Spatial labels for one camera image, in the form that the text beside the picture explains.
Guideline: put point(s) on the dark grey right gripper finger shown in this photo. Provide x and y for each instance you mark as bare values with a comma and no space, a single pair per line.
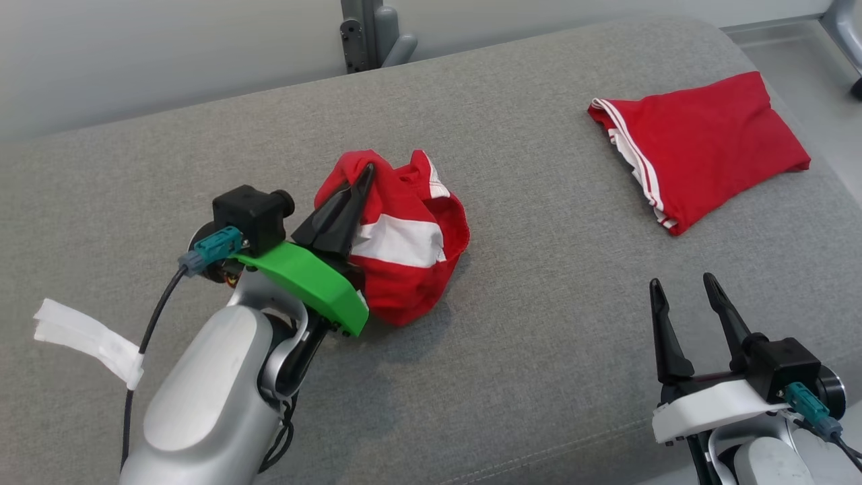
670,343
731,323

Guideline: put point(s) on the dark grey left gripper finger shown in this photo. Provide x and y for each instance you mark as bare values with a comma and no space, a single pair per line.
353,215
322,225

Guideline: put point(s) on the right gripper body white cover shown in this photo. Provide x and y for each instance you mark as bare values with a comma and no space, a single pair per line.
714,407

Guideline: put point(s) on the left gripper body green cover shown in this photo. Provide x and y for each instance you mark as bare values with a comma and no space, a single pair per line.
310,279

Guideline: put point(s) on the red shorts white side panels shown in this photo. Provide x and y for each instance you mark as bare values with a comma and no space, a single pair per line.
411,283

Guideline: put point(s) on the red basketball jersey white sleeves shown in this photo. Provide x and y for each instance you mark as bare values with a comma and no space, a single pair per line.
707,148

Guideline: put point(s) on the grey rounded partition foot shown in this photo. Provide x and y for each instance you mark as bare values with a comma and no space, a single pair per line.
394,40

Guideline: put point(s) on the white tape flag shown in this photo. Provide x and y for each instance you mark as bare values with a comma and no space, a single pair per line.
87,337

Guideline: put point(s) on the grey slanted partition support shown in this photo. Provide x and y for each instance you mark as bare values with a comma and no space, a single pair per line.
845,34

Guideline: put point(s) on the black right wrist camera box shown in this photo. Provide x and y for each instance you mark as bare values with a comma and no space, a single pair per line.
781,367

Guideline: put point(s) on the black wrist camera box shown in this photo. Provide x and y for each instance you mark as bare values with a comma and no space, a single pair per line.
246,215
781,367

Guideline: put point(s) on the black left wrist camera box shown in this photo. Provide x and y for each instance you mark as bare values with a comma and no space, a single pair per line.
246,215

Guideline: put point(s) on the grey partition post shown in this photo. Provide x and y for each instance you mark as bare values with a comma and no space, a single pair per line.
360,34

